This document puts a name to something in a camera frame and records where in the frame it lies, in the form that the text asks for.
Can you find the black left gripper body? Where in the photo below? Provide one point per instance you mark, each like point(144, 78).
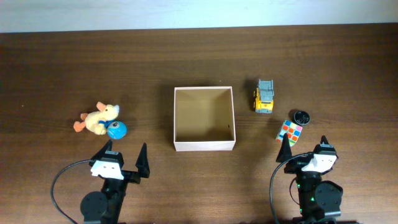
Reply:
point(132, 177)

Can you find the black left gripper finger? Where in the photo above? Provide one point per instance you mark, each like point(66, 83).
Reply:
point(101, 154)
point(142, 163)

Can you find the yellow grey toy dump truck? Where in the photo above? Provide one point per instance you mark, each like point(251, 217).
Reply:
point(264, 97)

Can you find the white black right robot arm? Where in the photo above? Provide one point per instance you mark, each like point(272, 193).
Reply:
point(319, 200)

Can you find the small black round cap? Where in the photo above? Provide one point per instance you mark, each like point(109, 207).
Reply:
point(301, 118)

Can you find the yellow plush duck toy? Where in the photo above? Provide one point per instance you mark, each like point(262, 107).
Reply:
point(96, 121)

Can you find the open white cardboard box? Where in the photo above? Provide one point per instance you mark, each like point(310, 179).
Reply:
point(204, 118)

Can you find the colourful puzzle cube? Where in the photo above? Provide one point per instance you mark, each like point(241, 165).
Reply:
point(292, 130)

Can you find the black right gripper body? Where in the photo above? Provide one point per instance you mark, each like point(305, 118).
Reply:
point(295, 166)

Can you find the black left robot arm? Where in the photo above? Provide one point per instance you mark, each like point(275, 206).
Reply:
point(104, 206)

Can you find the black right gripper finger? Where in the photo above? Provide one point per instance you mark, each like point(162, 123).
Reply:
point(324, 140)
point(285, 152)

